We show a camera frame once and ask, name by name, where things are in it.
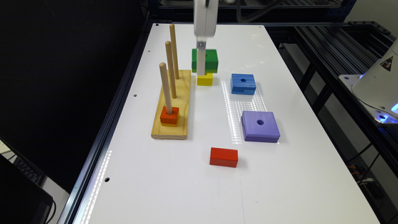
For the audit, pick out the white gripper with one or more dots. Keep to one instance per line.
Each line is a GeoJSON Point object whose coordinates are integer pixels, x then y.
{"type": "Point", "coordinates": [205, 20]}

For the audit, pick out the green wooden block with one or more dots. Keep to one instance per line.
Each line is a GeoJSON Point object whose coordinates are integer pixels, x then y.
{"type": "Point", "coordinates": [211, 61]}

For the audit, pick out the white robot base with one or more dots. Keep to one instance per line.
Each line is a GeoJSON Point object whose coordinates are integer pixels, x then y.
{"type": "Point", "coordinates": [376, 89]}

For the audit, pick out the yellow wooden block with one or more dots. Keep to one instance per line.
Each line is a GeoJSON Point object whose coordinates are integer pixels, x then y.
{"type": "Point", "coordinates": [205, 80]}

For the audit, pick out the blue wooden block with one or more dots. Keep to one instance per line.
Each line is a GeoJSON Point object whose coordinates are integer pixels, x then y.
{"type": "Point", "coordinates": [243, 84]}

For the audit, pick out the red block on peg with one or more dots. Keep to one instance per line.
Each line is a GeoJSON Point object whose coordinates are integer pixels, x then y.
{"type": "Point", "coordinates": [169, 119]}

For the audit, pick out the purple wooden block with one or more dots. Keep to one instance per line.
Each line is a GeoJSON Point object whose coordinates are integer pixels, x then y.
{"type": "Point", "coordinates": [260, 126]}

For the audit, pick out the red rectangular wooden block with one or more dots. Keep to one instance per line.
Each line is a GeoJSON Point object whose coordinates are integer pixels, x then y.
{"type": "Point", "coordinates": [223, 157]}

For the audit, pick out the middle wooden peg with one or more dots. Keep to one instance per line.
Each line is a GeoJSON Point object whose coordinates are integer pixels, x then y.
{"type": "Point", "coordinates": [168, 47]}

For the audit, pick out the wooden peg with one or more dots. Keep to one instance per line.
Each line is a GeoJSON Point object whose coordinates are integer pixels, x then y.
{"type": "Point", "coordinates": [166, 89]}
{"type": "Point", "coordinates": [168, 47]}
{"type": "Point", "coordinates": [174, 50]}

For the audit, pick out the rear wooden peg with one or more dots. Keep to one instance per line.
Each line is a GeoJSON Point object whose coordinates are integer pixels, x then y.
{"type": "Point", "coordinates": [174, 50]}

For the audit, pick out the front wooden peg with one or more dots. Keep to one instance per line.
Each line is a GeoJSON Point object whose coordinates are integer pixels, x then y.
{"type": "Point", "coordinates": [166, 89]}

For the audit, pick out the wooden peg base board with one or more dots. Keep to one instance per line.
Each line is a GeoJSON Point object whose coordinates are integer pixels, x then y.
{"type": "Point", "coordinates": [178, 132]}

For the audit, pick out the black keyboard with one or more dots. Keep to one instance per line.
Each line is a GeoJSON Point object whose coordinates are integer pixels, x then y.
{"type": "Point", "coordinates": [31, 173]}

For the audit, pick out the black monitor corner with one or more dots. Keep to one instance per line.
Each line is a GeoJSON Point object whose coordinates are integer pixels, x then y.
{"type": "Point", "coordinates": [22, 201]}

